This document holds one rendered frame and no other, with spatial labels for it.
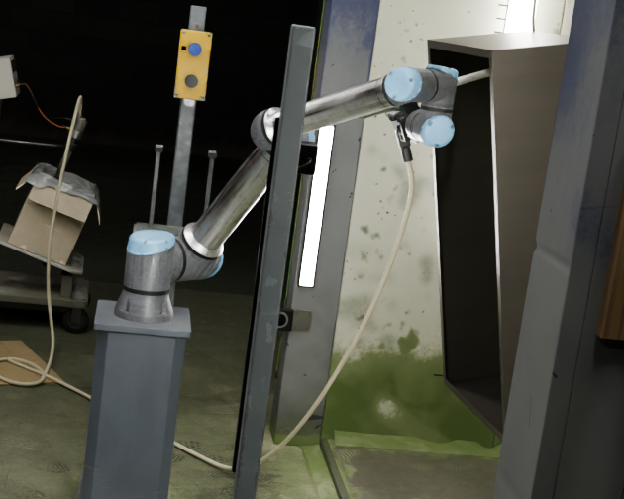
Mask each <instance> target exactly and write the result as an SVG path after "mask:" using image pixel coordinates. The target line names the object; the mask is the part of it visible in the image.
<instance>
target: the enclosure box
mask: <svg viewBox="0 0 624 499"><path fill-rule="evenodd" d="M568 42H569V36H565V35H557V34H548V33H539V32H531V31H521V32H510V33H498V34H487V35H475V36H464V37H453V38H441V39H431V40H427V47H428V64H433V65H439V66H443V67H447V68H452V69H455V70H456V71H457V72H458V77H461V76H465V75H468V74H471V73H475V72H478V71H482V70H485V69H489V77H485V78H482V79H480V80H476V81H473V82H469V83H466V84H462V85H459V86H457V88H456V90H457V92H456V95H455V101H454V107H453V113H452V122H453V124H454V128H455V131H454V135H453V137H452V139H451V140H450V141H449V142H448V143H447V144H446V145H444V146H442V147H432V150H433V170H434V191H435V211H436V232H437V253H438V273H439V294H440V314H441V335H442V356H443V376H444V384H445V385H446V386H447V387H448V388H449V389H450V390H451V391H452V392H453V393H454V394H455V395H456V396H457V397H458V398H459V399H460V400H461V401H462V402H463V403H464V404H465V405H466V406H467V407H468V408H469V409H470V410H471V411H472V412H473V413H474V414H475V415H476V416H477V417H478V418H479V419H480V420H481V421H482V422H483V423H484V424H485V425H486V426H487V427H488V428H489V429H490V430H491V431H493V432H494V433H495V434H496V435H497V436H498V437H499V438H500V439H501V440H502V437H503V431H504V425H505V419H506V413H507V407H508V401H509V395H510V389H511V383H512V377H513V371H514V364H515V358H516V352H517V347H518V341H519V335H520V329H521V323H522V317H523V311H524V305H525V299H526V293H527V287H528V281H529V275H530V269H531V263H532V257H533V253H534V251H535V249H536V247H537V242H536V234H537V228H538V222H539V216H540V210H541V204H542V198H543V192H544V186H545V180H546V173H547V167H548V161H549V155H550V149H551V143H552V137H553V131H554V125H555V120H556V114H557V108H558V102H559V96H560V90H561V84H562V78H563V72H564V66H565V60H566V54H567V48H568Z"/></svg>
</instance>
